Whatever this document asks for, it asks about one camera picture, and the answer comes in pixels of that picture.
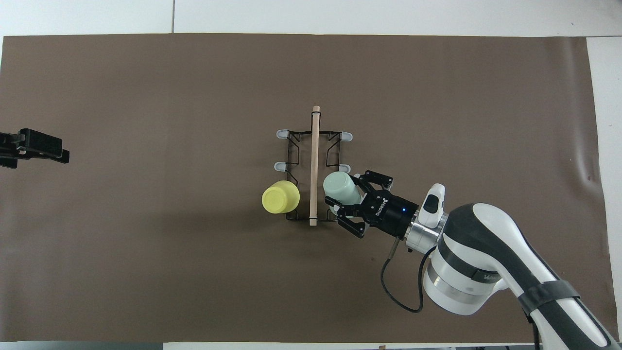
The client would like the yellow plastic cup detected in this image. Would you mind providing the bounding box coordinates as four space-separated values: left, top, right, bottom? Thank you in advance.
261 180 301 215

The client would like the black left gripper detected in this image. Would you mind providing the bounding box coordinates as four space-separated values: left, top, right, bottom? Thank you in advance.
0 128 70 170

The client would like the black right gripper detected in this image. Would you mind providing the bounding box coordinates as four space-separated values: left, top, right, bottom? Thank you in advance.
324 170 420 239

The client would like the brown table mat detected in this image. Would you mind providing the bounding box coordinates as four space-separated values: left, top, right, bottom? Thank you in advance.
0 33 621 344

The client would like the black wire cup rack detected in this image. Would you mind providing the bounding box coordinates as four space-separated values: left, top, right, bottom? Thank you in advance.
275 105 354 227

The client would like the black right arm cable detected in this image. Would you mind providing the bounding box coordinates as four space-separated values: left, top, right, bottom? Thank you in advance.
380 240 438 314

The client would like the pale green plastic cup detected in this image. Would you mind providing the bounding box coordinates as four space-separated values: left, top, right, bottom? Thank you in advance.
323 171 363 210

